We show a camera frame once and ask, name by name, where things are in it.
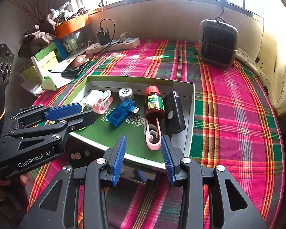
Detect white tube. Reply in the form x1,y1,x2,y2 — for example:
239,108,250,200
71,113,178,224
31,56,45,80

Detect black grey portable heater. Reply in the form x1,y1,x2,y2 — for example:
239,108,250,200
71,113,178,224
198,17,239,67

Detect black smartphone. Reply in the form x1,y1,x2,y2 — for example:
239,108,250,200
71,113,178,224
61,62,88,79

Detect brown fabric bag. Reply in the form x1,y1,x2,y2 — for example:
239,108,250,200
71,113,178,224
18,14,56,58

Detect pink nail clipper case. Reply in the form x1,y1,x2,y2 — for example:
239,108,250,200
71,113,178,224
92,90,113,115

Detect green cardboard box tray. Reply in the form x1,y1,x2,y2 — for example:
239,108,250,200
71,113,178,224
64,76,195,171

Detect white power adapter cube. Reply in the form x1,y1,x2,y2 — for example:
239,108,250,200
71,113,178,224
82,90,104,111

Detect black charger cable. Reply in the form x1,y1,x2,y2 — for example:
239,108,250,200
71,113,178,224
48,18,125,75

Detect brown medicine bottle red cap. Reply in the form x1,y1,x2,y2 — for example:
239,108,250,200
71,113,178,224
145,86,165,121

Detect yellow green box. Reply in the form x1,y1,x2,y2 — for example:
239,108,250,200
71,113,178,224
20,51,59,82

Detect white power strip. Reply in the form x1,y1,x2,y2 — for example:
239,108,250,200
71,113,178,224
86,38,140,54

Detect orange plastic tray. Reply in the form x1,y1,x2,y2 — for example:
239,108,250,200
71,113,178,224
55,14,90,39

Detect heart pattern curtain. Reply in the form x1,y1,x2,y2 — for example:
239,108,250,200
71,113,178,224
236,18,286,117

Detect black rectangular remote device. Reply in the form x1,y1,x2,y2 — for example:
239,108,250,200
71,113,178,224
163,90,186,134

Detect black charger plug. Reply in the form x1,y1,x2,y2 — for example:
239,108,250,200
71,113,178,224
97,29,111,46

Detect person's hand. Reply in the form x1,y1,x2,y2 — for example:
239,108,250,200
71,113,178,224
0,174,29,201

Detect blue USB voltage tester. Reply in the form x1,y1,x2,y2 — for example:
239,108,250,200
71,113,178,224
107,98,140,128

